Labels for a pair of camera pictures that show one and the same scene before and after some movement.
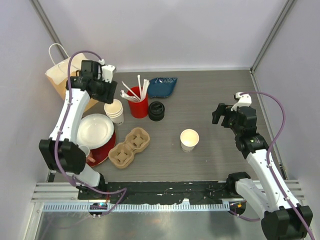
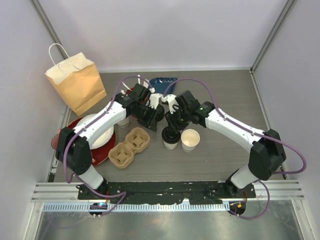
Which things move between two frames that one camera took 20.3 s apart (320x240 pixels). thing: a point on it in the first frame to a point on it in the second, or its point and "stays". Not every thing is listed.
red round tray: x=100 y=154 stays
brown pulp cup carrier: x=121 y=155 stays
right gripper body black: x=230 y=119 to x=179 y=119
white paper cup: x=189 y=139 stays
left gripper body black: x=105 y=90 to x=146 y=115
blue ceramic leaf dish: x=161 y=87 stays
